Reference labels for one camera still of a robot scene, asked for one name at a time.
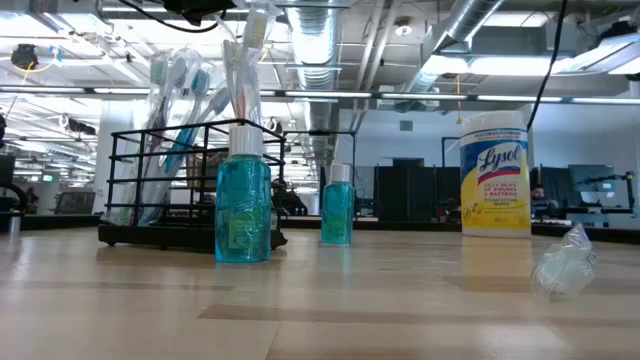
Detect green toothbrush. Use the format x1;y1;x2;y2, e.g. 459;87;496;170
529;223;599;304
117;49;171;226

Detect blue toothbrush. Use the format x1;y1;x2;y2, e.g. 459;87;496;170
139;67;214;226
149;87;232;226

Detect teal mouthwash bottle white cap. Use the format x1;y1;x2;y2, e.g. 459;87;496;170
214;124;274;265
320;163;356;246

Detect black wire caddy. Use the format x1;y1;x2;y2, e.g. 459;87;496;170
97;118;289;251

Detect black ceiling device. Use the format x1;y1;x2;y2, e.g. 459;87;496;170
10;43;40;71

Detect dark grey chair back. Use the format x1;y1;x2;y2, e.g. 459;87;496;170
53;190;96;216

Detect long ceiling light strip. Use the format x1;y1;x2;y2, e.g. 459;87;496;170
0;84;640;105

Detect black curved bar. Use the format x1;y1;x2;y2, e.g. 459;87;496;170
0;182;29;214

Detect black partition panels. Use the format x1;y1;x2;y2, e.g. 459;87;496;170
374;158;462;222

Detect bright ceiling light panel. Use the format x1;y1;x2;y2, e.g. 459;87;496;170
424;32;640;76

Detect Lysol wipes canister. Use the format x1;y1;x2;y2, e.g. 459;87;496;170
458;110;533;239

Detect dark background monitor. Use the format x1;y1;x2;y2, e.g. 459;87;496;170
567;163;616;194

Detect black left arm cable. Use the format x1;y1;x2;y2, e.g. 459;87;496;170
117;0;221;35

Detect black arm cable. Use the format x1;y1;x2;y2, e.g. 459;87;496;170
526;0;570;132
117;0;221;35

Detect silver spiral ceiling duct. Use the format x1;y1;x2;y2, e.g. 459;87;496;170
285;0;347;166
397;0;504;109

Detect thin black background frame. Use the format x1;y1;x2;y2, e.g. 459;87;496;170
282;129;358;217

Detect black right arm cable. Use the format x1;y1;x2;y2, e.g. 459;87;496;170
526;0;570;132

